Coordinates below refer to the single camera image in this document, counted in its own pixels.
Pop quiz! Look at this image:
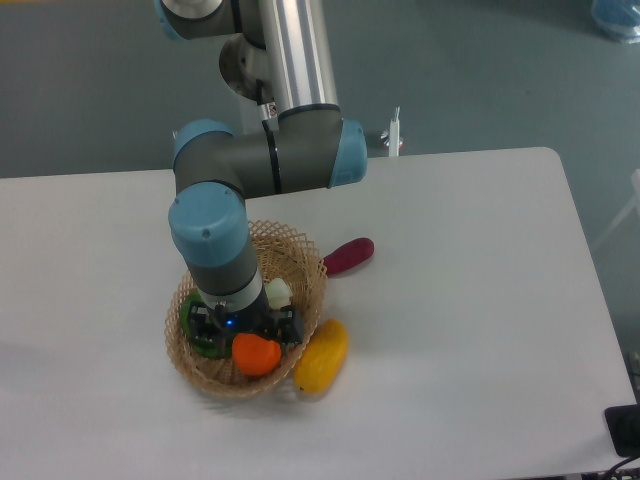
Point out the blue plastic bag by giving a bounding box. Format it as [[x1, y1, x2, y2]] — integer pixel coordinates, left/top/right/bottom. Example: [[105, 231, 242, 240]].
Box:
[[591, 0, 639, 44]]

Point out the green bok choy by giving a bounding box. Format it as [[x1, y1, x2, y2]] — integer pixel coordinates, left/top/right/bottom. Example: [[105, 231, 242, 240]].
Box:
[[179, 277, 294, 359]]

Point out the white bracket with clamp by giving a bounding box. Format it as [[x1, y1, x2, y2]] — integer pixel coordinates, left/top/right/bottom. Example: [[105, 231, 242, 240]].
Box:
[[380, 106, 404, 157]]

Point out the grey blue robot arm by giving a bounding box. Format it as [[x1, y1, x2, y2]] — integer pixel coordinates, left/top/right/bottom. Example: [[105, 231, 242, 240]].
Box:
[[155, 1, 367, 358]]

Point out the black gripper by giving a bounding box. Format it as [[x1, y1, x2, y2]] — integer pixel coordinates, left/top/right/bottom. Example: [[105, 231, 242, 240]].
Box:
[[187, 297, 304, 357]]

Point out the purple sweet potato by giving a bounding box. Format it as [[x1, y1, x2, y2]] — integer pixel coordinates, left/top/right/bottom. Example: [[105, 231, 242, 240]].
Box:
[[323, 237, 375, 277]]

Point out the orange fruit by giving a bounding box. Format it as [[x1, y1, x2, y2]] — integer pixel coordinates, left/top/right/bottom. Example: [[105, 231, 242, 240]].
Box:
[[231, 333, 282, 377]]

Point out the yellow corn cob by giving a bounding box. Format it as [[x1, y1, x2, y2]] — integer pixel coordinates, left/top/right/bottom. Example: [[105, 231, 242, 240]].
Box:
[[293, 319, 349, 395]]

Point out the woven wicker basket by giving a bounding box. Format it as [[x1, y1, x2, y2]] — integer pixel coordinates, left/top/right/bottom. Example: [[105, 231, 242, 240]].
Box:
[[164, 220, 327, 399]]

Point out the black device at table edge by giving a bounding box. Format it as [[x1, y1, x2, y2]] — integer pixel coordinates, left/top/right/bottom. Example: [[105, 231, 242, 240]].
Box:
[[604, 404, 639, 457]]

